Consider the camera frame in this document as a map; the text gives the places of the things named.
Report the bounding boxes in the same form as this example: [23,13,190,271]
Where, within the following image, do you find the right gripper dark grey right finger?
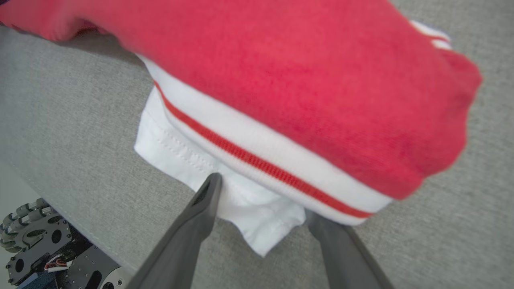
[305,209,396,289]

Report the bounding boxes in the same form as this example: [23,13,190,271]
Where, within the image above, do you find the grey fabric upholstered bench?
[0,0,514,289]

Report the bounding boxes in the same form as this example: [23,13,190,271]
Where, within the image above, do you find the red jersey with white trim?
[0,0,483,226]

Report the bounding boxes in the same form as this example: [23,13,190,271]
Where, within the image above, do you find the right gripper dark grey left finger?
[126,173,224,289]

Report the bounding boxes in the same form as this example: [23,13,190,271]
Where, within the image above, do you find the grey mecanum wheel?
[0,197,73,254]

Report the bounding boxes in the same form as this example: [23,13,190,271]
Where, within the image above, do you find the red and white wires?
[43,258,73,274]

